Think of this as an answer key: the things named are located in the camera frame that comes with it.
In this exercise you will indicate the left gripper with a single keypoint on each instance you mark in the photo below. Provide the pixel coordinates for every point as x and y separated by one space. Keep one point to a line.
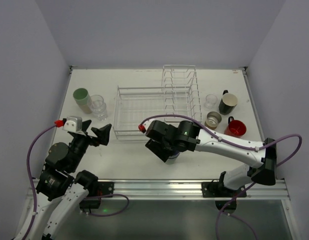
89 136

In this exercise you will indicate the light green cup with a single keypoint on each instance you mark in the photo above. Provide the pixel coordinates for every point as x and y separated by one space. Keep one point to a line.
81 96

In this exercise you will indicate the black mug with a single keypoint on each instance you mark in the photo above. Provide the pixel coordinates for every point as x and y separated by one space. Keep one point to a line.
227 103

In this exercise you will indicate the purple cup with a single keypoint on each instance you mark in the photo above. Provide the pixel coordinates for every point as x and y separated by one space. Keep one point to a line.
174 155

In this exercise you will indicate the cream and brown cup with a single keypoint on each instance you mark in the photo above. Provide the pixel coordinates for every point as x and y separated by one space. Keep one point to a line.
213 119

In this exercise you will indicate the tall white wire rack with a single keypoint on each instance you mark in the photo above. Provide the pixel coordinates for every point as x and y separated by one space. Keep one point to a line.
179 84

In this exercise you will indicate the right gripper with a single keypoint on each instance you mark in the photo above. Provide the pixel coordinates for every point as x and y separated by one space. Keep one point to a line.
159 144

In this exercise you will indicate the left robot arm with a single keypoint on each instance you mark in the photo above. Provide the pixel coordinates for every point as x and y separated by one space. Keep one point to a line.
57 193

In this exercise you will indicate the aluminium mounting rail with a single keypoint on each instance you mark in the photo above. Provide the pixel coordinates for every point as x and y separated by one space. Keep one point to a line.
156 189

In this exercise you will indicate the red mug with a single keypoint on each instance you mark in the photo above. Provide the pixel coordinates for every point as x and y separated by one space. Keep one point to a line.
235 128

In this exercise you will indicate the low white wire rack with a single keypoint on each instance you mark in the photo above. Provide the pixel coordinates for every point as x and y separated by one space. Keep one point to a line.
132 106

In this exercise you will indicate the clear glass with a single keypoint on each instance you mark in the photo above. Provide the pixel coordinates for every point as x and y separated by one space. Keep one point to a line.
98 107
210 101

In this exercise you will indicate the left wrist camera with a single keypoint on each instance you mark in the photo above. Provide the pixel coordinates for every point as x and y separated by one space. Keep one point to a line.
73 124

